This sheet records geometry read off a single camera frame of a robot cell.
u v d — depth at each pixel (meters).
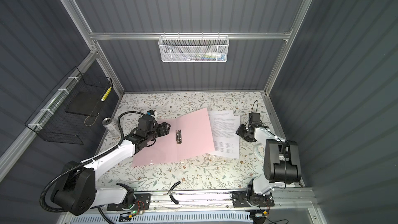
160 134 0.78
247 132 0.71
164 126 0.79
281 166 0.46
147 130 0.67
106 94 0.81
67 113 0.72
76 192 0.41
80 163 0.45
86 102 0.77
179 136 0.96
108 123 0.87
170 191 0.77
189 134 0.96
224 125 1.02
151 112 0.79
